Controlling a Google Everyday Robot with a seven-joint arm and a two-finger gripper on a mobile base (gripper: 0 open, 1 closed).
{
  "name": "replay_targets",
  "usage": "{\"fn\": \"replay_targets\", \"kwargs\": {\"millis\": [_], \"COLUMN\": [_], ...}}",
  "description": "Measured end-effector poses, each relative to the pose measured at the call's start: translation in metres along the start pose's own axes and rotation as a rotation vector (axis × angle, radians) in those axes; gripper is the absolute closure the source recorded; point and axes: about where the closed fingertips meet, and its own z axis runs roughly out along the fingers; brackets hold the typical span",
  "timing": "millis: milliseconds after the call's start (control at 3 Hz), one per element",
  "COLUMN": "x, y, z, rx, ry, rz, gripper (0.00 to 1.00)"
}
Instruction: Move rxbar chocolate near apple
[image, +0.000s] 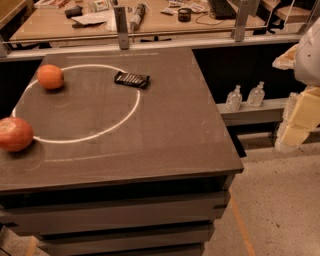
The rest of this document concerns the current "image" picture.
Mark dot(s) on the clear plastic bottle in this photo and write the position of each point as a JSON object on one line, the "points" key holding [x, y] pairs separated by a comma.
{"points": [[256, 95], [234, 99]]}

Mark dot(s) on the white paper sheet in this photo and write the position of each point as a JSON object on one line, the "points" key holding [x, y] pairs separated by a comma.
{"points": [[90, 19]]}

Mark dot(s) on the orange fruit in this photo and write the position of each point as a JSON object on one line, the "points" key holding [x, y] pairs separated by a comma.
{"points": [[50, 77]]}

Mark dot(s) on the clear plastic bottle right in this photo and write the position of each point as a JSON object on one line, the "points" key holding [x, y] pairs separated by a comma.
{"points": [[256, 95]]}

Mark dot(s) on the grey metal post right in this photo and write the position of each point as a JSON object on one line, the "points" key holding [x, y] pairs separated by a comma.
{"points": [[238, 33]]}

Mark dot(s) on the grey metal post left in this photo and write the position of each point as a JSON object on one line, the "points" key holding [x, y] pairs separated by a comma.
{"points": [[121, 25]]}

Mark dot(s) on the clear plastic bottle left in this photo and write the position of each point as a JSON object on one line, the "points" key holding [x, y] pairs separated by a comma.
{"points": [[234, 99]]}

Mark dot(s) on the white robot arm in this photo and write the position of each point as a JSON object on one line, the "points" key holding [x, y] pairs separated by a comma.
{"points": [[307, 58]]}

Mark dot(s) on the red apple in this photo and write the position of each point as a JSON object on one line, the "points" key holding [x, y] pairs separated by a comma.
{"points": [[15, 134]]}

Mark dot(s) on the grey cylindrical tool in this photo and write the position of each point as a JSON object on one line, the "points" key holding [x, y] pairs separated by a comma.
{"points": [[137, 17]]}

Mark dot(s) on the black tape roll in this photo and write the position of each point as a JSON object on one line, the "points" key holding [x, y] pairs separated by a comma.
{"points": [[184, 15]]}

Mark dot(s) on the grey metal post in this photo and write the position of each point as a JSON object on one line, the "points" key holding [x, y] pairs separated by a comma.
{"points": [[238, 33], [121, 25]]}

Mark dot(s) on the black keyboard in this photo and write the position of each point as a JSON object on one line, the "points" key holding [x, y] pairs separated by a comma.
{"points": [[222, 10]]}

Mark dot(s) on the black handheld device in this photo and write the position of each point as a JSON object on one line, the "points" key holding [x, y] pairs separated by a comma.
{"points": [[74, 12]]}

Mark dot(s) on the dark grey drawer cabinet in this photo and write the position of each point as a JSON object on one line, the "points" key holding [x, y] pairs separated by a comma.
{"points": [[173, 217]]}

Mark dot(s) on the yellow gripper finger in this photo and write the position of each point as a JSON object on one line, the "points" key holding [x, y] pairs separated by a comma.
{"points": [[286, 61], [300, 117]]}

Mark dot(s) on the grey metal ledge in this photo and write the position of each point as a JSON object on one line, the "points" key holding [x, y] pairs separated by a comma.
{"points": [[271, 110]]}

